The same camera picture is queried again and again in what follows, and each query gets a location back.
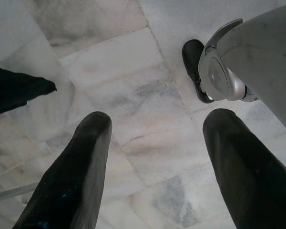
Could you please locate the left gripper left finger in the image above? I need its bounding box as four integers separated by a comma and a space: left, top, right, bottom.
13, 111, 112, 229

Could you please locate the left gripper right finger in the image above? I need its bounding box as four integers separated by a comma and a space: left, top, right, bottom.
202, 108, 286, 229

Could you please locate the black shirt green logo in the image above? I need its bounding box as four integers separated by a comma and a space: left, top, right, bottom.
0, 59, 57, 117

